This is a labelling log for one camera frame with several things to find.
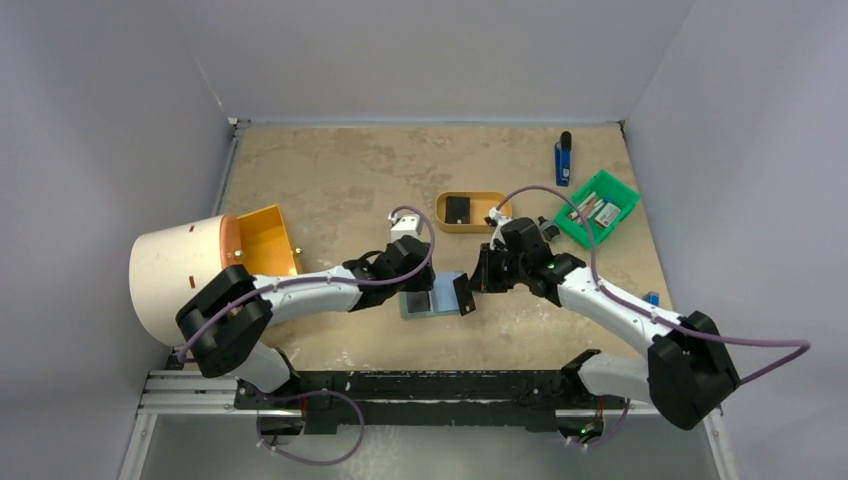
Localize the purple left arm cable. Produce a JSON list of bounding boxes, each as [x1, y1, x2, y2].
[[176, 205, 437, 467]]

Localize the white red staple box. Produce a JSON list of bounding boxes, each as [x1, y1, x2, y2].
[[593, 202, 621, 229]]

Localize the small black binder clip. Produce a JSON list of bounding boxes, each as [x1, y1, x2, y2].
[[537, 216, 561, 242]]

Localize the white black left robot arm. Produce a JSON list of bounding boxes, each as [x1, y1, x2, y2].
[[176, 235, 435, 409]]

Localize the black credit card stack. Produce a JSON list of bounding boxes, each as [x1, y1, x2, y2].
[[444, 195, 471, 225]]

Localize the yellow drawer box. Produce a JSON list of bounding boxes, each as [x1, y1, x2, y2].
[[237, 204, 303, 276]]

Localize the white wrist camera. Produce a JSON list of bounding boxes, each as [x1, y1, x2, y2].
[[485, 207, 513, 250], [390, 214, 423, 242]]

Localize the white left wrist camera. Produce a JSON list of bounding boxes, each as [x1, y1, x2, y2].
[[390, 214, 423, 242]]

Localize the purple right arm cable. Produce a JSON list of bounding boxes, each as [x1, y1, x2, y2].
[[488, 186, 812, 452]]

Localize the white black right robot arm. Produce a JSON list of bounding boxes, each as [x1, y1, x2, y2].
[[464, 210, 740, 430]]

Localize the grey-green card holder wallet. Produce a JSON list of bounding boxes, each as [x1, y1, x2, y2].
[[399, 271, 462, 319]]

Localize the single black credit card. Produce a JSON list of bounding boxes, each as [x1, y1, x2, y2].
[[405, 292, 432, 315]]

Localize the black aluminium base frame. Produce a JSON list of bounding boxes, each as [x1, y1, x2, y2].
[[135, 347, 723, 439]]

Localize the orange pencil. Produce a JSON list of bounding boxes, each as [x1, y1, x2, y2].
[[573, 195, 598, 224]]

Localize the tan oval tray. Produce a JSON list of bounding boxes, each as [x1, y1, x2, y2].
[[434, 190, 513, 234]]

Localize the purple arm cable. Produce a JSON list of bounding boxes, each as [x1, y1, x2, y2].
[[176, 205, 437, 467], [488, 186, 812, 452]]

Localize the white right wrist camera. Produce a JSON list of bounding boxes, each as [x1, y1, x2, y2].
[[485, 207, 513, 250]]

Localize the green plastic bin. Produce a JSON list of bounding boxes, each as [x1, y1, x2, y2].
[[554, 170, 641, 248]]

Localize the white cylinder container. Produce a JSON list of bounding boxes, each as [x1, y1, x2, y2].
[[128, 214, 241, 346]]

